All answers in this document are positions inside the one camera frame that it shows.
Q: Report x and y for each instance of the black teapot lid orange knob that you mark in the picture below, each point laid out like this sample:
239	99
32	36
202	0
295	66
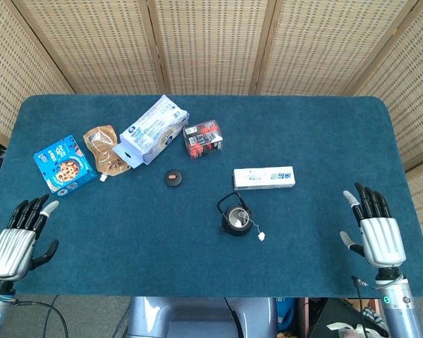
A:
173	179

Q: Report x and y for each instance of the white blue toothpaste box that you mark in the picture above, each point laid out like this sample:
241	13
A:
264	177

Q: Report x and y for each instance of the blue printed package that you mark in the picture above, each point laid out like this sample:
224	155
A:
285	310

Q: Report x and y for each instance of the blue carpet table cloth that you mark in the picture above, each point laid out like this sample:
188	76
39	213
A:
144	246

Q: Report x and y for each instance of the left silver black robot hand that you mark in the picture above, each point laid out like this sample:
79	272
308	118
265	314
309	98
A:
10	250

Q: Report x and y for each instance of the grey-blue robot torso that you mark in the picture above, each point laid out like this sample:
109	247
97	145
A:
197	317

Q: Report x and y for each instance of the brown spout pouch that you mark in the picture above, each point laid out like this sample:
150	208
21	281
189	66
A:
104	151

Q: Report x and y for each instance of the black cast iron teapot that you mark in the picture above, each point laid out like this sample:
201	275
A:
245	230

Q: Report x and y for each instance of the blue cookie box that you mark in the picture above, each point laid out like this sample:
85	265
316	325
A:
65	169

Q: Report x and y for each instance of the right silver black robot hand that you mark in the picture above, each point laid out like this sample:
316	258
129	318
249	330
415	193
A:
382	243

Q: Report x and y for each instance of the clear box red black contents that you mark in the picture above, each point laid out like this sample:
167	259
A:
202	141

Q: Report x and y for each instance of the crumpled white plastic bag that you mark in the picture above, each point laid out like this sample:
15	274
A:
349	332

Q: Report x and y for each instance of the woven rattan folding screen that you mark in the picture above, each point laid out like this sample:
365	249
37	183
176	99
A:
211	45

